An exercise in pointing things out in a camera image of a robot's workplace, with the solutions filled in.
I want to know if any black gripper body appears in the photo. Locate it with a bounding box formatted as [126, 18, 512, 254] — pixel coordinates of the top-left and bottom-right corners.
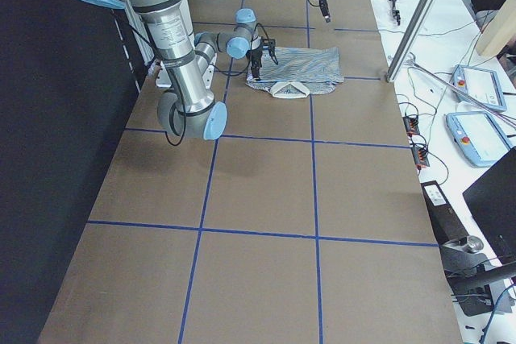
[250, 48, 263, 68]

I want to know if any navy white striped polo shirt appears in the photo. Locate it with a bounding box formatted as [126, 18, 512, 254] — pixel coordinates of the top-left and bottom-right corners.
[246, 47, 345, 99]

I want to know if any far orange black connector box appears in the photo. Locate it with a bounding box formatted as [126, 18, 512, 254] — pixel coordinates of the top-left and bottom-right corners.
[402, 115, 420, 136]

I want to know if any orange black connector box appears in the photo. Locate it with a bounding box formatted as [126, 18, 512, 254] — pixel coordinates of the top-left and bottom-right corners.
[411, 144, 430, 170]
[402, 115, 420, 136]

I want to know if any near orange black connector box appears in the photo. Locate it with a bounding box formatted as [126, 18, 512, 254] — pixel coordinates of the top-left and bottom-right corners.
[411, 144, 430, 170]

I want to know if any far blue teach pendant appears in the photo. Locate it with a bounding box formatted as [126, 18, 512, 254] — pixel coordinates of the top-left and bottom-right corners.
[452, 64, 507, 112]

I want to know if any blue teach pendant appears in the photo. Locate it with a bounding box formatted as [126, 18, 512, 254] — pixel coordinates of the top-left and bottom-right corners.
[445, 111, 512, 168]
[452, 64, 507, 112]

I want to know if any wooden board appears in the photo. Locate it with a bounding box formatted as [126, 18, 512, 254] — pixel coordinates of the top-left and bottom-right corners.
[476, 0, 515, 56]

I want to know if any near blue teach pendant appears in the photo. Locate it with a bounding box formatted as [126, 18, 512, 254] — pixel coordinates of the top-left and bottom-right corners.
[445, 111, 512, 168]

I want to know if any black box with white label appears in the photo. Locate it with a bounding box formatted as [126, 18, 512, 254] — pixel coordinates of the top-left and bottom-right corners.
[421, 180, 469, 245]

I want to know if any black computer monitor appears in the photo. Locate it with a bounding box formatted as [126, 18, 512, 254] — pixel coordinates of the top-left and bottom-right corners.
[463, 148, 516, 263]

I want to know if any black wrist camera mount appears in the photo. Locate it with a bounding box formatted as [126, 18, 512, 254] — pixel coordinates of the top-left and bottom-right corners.
[261, 38, 278, 64]

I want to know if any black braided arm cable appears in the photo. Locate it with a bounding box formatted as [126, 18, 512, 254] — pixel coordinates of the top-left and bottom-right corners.
[163, 23, 279, 147]

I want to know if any aluminium extrusion frame post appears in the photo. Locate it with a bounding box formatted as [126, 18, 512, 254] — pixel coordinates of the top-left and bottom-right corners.
[385, 0, 436, 82]

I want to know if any blue network cable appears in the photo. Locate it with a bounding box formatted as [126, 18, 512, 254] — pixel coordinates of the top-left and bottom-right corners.
[479, 279, 516, 344]

